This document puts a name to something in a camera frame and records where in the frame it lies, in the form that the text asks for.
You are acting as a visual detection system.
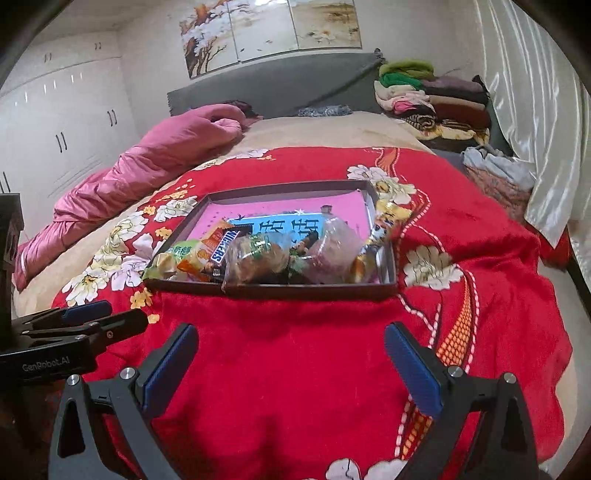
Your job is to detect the green yellow snack packet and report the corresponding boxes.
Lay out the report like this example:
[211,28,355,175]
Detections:
[142,240,199,280]

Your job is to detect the orange rice cake packet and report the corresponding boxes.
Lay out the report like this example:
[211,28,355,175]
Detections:
[184,220,233,282]

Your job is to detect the snickers bar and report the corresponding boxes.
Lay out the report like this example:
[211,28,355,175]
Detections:
[209,225,252,270]

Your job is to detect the green label rice cracker pack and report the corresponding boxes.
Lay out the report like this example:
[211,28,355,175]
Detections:
[222,232,290,290]

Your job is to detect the black green pea snack pack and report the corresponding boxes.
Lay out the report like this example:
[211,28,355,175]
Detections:
[287,230,320,284]

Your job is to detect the yellow cow snack packet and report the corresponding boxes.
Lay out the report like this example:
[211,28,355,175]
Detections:
[349,200,413,284]

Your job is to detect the clear pastry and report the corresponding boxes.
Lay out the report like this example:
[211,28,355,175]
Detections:
[303,217,363,284]

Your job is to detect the red floral blanket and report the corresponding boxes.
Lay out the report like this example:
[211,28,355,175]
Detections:
[54,147,572,479]

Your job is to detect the pink quilt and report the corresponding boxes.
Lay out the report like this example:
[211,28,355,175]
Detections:
[12,104,247,291]

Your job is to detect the white wardrobe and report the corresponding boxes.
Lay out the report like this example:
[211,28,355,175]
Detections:
[1,32,139,239]

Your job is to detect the pink Chinese workbook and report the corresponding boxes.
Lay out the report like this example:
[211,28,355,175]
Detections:
[185,190,370,242]

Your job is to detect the dark shallow box tray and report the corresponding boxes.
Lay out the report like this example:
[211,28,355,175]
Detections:
[143,180,397,300]

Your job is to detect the floral basket with clothes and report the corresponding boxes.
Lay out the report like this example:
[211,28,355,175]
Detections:
[462,144,536,224]

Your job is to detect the grey headboard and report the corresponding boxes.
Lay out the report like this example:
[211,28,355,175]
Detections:
[167,52,383,118]

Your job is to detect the blue patterned cloth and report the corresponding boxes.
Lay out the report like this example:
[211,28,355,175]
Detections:
[297,105,353,118]

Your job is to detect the beige bed sheet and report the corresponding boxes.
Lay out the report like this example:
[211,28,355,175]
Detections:
[13,112,582,465]

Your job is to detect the stack of folded clothes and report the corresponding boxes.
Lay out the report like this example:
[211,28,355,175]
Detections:
[374,59,492,152]

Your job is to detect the white satin curtain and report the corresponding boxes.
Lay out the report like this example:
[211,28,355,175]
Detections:
[475,1,590,280]

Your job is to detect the flower triptych wall painting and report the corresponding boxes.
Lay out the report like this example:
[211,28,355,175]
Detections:
[179,0,362,79]

